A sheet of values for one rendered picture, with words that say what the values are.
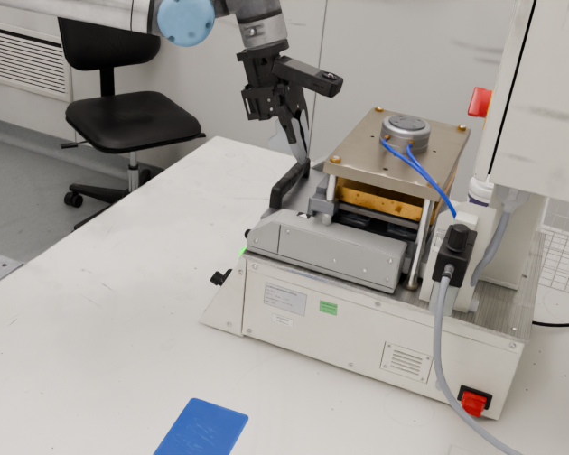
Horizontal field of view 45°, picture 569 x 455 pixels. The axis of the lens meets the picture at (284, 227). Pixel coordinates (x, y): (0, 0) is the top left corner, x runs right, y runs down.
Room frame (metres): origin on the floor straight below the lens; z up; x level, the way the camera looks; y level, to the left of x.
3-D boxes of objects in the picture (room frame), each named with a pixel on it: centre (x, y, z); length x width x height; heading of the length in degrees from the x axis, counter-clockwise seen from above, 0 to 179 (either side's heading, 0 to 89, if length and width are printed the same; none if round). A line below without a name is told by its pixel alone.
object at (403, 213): (1.05, -0.17, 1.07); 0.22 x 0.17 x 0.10; 161
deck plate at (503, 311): (1.04, -0.21, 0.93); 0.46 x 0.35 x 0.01; 71
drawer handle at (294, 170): (1.11, 0.00, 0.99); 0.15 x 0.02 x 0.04; 161
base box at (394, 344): (1.04, -0.16, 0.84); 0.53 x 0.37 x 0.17; 71
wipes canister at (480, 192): (1.41, -0.45, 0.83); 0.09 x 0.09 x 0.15
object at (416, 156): (1.03, -0.20, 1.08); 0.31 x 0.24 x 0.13; 161
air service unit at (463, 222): (0.80, -0.23, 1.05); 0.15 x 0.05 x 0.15; 161
